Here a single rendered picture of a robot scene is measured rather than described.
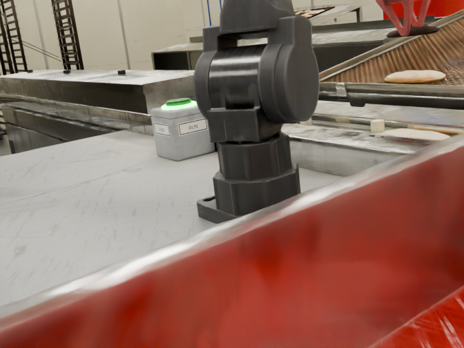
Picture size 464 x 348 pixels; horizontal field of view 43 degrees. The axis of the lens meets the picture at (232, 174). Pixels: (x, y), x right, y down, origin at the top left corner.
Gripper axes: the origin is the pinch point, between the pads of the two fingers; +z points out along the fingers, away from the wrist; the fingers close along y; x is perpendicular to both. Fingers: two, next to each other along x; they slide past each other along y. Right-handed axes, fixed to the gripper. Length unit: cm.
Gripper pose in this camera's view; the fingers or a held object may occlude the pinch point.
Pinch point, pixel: (411, 27)
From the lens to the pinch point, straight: 108.5
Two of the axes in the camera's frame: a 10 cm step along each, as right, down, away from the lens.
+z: 2.5, 9.1, 3.2
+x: 6.2, 1.0, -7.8
